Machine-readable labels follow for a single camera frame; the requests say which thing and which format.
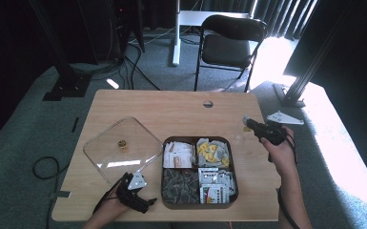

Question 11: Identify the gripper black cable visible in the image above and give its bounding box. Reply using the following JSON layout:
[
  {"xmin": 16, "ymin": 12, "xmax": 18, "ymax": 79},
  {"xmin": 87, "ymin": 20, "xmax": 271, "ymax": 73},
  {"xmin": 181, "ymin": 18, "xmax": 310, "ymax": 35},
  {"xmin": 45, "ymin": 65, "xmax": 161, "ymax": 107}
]
[
  {"xmin": 267, "ymin": 132, "xmax": 301, "ymax": 229},
  {"xmin": 92, "ymin": 173, "xmax": 132, "ymax": 215}
]

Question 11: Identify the pile of yellow-tag tea bags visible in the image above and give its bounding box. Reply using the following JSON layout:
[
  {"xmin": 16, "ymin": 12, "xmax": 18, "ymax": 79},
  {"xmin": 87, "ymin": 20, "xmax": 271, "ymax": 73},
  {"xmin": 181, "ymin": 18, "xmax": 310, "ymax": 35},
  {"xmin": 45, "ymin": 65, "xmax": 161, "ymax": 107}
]
[{"xmin": 195, "ymin": 137, "xmax": 231, "ymax": 168}]

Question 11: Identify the black equipment rack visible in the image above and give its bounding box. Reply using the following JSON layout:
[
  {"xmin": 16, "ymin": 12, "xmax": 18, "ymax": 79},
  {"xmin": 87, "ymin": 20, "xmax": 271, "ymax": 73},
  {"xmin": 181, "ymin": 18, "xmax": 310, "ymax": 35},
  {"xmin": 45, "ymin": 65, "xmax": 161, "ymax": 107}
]
[{"xmin": 75, "ymin": 0, "xmax": 146, "ymax": 63}]

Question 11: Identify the clear lid with gold knob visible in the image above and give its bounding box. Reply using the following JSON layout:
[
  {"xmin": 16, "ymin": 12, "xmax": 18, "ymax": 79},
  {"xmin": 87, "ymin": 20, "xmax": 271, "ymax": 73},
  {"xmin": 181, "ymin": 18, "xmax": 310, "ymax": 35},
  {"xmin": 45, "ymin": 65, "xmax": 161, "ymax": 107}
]
[{"xmin": 83, "ymin": 115, "xmax": 165, "ymax": 187}]

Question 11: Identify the dark square tea box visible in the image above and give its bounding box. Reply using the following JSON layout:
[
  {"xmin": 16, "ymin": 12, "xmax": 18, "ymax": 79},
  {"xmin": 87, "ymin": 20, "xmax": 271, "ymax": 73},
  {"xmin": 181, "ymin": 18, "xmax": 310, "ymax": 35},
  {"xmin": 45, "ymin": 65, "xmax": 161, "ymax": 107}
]
[{"xmin": 160, "ymin": 135, "xmax": 239, "ymax": 210}]

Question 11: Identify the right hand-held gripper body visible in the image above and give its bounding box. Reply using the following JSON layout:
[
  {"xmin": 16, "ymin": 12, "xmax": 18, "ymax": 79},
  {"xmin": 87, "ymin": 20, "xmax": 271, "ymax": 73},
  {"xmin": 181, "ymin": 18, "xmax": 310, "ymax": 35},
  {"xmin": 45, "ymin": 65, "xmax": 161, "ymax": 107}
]
[{"xmin": 255, "ymin": 110, "xmax": 305, "ymax": 147}]

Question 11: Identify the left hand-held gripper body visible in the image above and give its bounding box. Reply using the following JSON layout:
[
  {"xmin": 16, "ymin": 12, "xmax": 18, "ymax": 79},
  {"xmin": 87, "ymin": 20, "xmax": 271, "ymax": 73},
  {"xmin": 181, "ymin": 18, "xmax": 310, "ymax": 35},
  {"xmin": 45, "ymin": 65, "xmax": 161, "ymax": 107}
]
[{"xmin": 115, "ymin": 171, "xmax": 151, "ymax": 215}]

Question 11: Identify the black cable loop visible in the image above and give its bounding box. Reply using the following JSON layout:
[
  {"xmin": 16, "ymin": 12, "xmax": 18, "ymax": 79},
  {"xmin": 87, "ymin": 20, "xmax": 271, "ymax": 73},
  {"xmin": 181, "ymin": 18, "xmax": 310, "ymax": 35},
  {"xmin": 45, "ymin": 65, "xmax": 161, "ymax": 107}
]
[{"xmin": 31, "ymin": 156, "xmax": 71, "ymax": 180}]

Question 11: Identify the tea bag with yellow tag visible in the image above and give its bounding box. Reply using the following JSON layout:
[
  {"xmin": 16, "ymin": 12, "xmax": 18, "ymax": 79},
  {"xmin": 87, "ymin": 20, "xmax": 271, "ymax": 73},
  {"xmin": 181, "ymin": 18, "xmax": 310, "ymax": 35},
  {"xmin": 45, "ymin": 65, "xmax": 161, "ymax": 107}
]
[{"xmin": 241, "ymin": 114, "xmax": 253, "ymax": 133}]

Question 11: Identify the clear glass cup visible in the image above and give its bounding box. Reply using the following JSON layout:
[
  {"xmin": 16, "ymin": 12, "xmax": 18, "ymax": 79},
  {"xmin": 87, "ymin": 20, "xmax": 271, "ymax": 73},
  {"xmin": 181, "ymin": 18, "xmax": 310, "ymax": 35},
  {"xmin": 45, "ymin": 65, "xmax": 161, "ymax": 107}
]
[{"xmin": 233, "ymin": 119, "xmax": 255, "ymax": 144}]

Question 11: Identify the pile of dark tea bags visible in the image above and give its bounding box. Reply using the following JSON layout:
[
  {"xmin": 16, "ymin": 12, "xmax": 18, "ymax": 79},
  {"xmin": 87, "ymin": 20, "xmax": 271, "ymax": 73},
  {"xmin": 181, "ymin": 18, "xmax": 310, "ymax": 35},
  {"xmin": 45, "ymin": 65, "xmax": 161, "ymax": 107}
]
[{"xmin": 163, "ymin": 168, "xmax": 201, "ymax": 205}]

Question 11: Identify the bundle of floor cables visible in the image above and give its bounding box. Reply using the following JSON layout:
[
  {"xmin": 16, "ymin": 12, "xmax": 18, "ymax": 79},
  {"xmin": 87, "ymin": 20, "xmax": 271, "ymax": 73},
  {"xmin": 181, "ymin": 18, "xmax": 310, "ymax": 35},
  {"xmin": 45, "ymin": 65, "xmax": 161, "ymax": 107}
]
[{"xmin": 70, "ymin": 25, "xmax": 201, "ymax": 92}]

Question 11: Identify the black folding chair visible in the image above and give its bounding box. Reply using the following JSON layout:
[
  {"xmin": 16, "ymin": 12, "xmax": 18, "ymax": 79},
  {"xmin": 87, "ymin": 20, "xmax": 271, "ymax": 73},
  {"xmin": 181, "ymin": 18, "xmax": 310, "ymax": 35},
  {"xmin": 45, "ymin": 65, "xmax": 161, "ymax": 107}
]
[{"xmin": 194, "ymin": 13, "xmax": 269, "ymax": 94}]

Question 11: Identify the pile of white tea packets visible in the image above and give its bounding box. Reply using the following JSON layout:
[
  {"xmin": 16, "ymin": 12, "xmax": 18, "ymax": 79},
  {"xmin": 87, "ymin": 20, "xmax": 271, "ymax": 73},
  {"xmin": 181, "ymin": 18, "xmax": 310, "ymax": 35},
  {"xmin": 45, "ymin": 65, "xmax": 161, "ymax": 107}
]
[{"xmin": 163, "ymin": 141, "xmax": 194, "ymax": 169}]

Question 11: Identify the pile of green-print white packets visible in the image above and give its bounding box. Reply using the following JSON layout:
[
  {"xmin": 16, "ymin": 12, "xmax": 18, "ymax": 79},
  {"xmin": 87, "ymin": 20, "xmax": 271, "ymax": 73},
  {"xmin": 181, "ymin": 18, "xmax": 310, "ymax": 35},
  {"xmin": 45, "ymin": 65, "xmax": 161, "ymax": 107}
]
[{"xmin": 198, "ymin": 167, "xmax": 237, "ymax": 204}]

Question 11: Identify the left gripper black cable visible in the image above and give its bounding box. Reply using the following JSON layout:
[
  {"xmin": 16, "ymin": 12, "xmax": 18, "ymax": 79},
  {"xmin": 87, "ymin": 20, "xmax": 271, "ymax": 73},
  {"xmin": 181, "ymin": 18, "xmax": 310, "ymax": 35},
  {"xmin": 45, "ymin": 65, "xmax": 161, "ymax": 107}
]
[{"xmin": 92, "ymin": 173, "xmax": 132, "ymax": 215}]

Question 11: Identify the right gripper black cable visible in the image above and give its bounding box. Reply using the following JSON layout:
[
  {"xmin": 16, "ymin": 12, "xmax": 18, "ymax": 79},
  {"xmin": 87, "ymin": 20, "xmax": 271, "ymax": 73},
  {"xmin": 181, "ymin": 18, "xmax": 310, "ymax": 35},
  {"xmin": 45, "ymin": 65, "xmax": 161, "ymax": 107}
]
[{"xmin": 267, "ymin": 132, "xmax": 301, "ymax": 229}]

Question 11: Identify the person's left hand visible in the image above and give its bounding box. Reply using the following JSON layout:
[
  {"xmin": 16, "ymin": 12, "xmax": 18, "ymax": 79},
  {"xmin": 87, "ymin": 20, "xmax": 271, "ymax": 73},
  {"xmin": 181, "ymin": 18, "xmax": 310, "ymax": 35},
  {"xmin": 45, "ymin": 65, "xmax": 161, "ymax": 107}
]
[{"xmin": 97, "ymin": 194, "xmax": 132, "ymax": 222}]

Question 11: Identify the grey tape piece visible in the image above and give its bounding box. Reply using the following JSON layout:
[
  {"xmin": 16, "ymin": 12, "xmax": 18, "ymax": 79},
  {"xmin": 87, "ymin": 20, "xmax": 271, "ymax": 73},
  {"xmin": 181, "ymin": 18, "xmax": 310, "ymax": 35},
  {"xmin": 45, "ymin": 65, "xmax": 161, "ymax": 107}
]
[{"xmin": 49, "ymin": 190, "xmax": 72, "ymax": 198}]

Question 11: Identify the person's right hand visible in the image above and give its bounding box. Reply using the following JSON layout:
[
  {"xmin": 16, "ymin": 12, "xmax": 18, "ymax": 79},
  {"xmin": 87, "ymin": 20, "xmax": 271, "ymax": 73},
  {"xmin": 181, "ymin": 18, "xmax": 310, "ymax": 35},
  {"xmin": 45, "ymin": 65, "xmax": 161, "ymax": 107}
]
[{"xmin": 260, "ymin": 125, "xmax": 297, "ymax": 175}]

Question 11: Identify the black floor stand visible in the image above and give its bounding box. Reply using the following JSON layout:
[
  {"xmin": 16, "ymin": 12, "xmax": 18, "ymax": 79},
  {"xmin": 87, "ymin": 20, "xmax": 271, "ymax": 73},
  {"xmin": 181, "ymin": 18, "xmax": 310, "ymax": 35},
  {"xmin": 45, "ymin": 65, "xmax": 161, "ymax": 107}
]
[{"xmin": 28, "ymin": 0, "xmax": 93, "ymax": 102}]

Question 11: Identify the grey curtain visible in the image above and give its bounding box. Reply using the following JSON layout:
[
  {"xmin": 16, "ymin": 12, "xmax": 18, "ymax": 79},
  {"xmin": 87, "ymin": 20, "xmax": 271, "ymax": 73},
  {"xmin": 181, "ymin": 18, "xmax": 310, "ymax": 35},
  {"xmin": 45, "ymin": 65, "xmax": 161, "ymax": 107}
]
[{"xmin": 199, "ymin": 0, "xmax": 319, "ymax": 41}]

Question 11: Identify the black metal profile stand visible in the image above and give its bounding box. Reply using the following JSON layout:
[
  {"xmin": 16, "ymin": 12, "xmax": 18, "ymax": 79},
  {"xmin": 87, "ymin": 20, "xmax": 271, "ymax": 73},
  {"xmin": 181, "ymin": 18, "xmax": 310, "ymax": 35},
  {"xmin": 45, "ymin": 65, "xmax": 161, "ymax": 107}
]
[{"xmin": 273, "ymin": 9, "xmax": 354, "ymax": 109}]

